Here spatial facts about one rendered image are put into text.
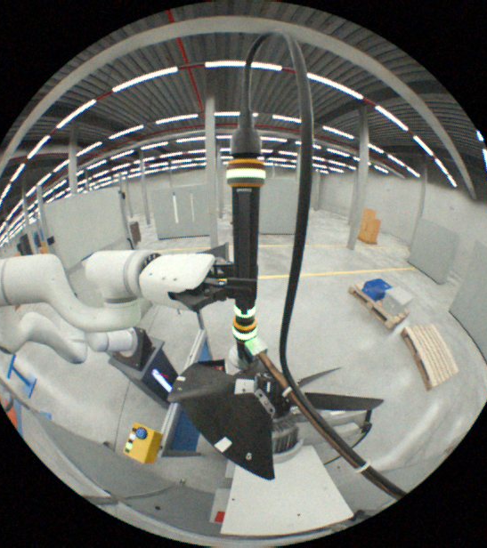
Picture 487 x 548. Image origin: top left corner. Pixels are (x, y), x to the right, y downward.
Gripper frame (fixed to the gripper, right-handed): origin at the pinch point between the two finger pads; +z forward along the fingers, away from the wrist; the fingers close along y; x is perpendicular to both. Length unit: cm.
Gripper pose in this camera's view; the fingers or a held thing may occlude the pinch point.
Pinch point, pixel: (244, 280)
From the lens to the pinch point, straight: 23.1
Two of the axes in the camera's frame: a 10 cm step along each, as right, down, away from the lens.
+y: -1.1, 4.9, -8.6
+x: 0.0, -8.7, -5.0
